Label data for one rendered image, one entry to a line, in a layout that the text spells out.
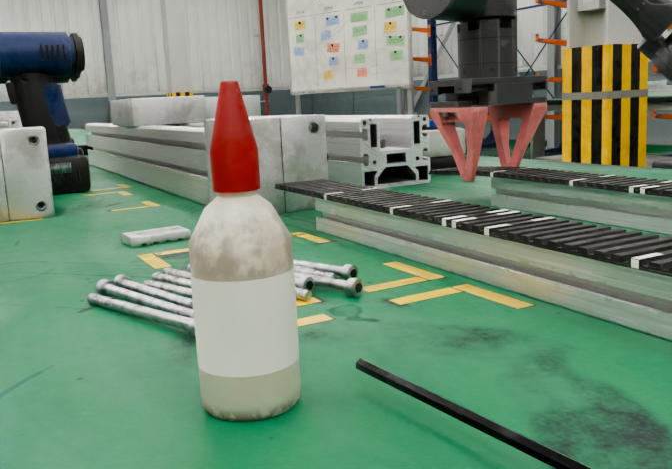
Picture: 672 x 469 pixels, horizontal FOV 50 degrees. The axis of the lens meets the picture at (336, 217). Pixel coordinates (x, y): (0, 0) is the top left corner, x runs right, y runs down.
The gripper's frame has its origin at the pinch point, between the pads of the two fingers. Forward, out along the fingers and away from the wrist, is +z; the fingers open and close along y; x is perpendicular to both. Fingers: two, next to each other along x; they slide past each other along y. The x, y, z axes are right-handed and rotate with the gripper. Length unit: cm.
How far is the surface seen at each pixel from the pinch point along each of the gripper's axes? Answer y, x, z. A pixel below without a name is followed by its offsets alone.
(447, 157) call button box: -14.1, -26.1, 1.1
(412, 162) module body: -2.7, -17.9, 0.4
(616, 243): 19.0, 32.4, -0.3
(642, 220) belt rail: 1.5, 19.6, 2.3
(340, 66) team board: -280, -555, -38
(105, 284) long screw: 39.9, 13.2, 2.3
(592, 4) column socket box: -261, -229, -51
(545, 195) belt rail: 0.9, 8.8, 1.5
